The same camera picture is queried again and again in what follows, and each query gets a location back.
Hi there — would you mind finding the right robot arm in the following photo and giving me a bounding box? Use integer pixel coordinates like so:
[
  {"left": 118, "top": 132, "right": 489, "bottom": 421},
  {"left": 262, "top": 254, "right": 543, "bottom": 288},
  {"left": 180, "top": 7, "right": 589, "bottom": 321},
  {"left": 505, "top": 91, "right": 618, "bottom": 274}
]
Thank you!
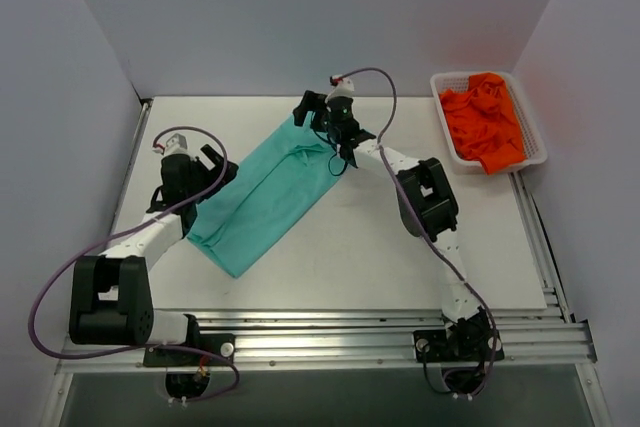
[{"left": 293, "top": 90, "right": 497, "bottom": 360}]

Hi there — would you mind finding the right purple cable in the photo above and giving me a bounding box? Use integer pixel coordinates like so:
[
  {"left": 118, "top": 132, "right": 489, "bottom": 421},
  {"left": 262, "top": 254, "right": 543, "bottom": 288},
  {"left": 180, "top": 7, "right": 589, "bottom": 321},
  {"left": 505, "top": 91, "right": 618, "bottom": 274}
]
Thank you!
[{"left": 339, "top": 66, "right": 499, "bottom": 396}]

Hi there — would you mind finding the black cable on right wrist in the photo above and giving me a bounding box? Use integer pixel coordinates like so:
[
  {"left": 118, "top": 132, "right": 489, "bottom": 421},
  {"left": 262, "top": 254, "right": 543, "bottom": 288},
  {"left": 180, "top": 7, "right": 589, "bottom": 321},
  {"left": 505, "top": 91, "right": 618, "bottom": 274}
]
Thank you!
[{"left": 311, "top": 121, "right": 358, "bottom": 178}]

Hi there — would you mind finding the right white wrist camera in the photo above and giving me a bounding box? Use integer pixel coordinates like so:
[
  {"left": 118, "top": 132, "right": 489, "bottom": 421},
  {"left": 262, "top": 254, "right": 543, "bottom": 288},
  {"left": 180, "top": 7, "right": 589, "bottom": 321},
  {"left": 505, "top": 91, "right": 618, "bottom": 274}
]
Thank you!
[{"left": 326, "top": 76, "right": 355, "bottom": 101}]

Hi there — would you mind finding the orange t-shirt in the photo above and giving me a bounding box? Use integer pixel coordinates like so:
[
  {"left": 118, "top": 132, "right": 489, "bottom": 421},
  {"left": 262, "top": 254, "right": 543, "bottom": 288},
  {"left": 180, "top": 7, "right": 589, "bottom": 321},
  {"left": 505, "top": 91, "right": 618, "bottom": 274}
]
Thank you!
[{"left": 439, "top": 72, "right": 526, "bottom": 174}]

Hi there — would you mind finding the aluminium mounting rail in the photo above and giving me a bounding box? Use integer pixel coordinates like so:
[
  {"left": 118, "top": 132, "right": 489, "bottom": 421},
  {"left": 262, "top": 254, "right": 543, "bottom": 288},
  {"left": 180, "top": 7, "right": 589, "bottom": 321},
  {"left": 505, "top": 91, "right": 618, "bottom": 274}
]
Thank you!
[{"left": 54, "top": 309, "right": 598, "bottom": 374}]

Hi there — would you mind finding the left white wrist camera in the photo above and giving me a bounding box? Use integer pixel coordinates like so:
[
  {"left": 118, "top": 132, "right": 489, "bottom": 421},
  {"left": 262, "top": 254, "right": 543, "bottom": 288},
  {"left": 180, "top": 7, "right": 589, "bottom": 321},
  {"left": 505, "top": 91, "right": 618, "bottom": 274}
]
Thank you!
[{"left": 152, "top": 133, "right": 190, "bottom": 157}]

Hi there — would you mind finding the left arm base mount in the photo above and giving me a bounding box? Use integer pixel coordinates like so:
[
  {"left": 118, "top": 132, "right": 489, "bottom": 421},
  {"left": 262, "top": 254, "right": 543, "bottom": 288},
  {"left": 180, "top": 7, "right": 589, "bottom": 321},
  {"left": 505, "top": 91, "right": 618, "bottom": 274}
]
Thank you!
[{"left": 142, "top": 333, "right": 240, "bottom": 404}]

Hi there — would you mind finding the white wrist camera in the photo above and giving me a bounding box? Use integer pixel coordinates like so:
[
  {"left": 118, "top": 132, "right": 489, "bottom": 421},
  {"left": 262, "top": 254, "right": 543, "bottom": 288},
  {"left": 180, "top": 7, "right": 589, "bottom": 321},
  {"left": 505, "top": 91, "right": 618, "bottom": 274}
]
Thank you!
[
  {"left": 326, "top": 76, "right": 355, "bottom": 101},
  {"left": 152, "top": 133, "right": 190, "bottom": 157}
]

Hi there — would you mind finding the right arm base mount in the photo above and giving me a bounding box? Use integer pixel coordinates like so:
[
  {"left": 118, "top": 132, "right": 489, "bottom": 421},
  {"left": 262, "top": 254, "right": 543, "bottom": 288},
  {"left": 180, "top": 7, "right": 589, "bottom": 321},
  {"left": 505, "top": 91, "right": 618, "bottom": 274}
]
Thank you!
[{"left": 412, "top": 330, "right": 505, "bottom": 401}]

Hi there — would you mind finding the teal t-shirt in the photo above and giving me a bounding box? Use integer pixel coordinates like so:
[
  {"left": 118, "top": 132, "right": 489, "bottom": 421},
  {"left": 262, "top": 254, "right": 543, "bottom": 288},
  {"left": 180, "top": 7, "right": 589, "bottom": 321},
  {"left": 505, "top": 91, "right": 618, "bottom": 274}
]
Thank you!
[{"left": 187, "top": 120, "right": 338, "bottom": 278}]

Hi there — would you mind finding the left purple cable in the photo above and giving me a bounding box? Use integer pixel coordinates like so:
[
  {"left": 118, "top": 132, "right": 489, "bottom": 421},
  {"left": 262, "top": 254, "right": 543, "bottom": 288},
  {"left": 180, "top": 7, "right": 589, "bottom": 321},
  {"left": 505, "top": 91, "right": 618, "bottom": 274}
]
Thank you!
[{"left": 28, "top": 126, "right": 240, "bottom": 402}]

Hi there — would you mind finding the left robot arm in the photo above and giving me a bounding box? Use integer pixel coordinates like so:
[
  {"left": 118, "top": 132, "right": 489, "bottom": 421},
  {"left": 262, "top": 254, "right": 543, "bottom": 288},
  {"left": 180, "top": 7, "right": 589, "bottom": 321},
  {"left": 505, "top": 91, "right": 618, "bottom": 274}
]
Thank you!
[{"left": 69, "top": 145, "right": 238, "bottom": 366}]

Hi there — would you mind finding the purple cable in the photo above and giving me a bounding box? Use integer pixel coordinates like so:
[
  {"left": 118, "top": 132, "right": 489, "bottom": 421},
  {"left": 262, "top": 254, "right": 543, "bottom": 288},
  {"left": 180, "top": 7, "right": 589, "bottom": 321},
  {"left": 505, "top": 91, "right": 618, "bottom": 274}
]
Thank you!
[
  {"left": 28, "top": 126, "right": 240, "bottom": 402},
  {"left": 339, "top": 66, "right": 499, "bottom": 396}
]

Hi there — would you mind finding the white plastic basket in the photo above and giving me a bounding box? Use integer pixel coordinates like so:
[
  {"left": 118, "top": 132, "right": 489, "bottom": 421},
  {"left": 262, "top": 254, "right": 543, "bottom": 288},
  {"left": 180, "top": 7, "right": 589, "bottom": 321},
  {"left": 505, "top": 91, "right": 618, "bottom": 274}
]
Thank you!
[{"left": 430, "top": 71, "right": 547, "bottom": 175}]

